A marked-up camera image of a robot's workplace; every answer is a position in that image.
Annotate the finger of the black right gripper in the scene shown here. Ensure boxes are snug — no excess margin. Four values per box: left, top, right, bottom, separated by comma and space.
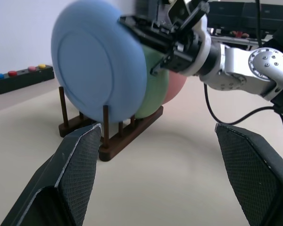
150, 55, 172, 76
118, 15, 178, 54

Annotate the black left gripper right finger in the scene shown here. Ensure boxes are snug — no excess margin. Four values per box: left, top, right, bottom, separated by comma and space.
215, 122, 283, 226

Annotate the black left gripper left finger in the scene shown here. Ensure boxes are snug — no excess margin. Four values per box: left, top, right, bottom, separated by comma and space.
0, 123, 102, 226

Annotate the pink plate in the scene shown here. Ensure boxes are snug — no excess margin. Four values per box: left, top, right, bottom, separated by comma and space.
160, 70, 187, 105

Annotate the green plate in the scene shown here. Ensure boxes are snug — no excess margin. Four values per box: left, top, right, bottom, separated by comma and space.
134, 44, 170, 119

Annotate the blue plate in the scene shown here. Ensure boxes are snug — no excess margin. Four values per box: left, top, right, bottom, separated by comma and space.
50, 0, 148, 123

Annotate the dark wooden dish rack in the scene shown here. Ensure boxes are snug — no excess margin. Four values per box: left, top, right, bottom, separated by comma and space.
58, 86, 165, 162

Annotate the black equipment case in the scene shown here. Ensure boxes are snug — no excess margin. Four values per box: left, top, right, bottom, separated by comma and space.
207, 0, 283, 41

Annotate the black button box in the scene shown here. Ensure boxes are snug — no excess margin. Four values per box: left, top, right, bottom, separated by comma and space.
0, 63, 55, 95

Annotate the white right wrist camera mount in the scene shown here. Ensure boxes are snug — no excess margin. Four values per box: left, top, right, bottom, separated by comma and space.
166, 0, 214, 77

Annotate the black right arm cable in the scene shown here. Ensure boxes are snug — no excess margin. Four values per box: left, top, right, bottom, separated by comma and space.
203, 82, 278, 125

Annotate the black hanging cable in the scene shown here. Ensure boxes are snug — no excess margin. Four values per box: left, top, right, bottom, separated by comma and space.
254, 0, 265, 47

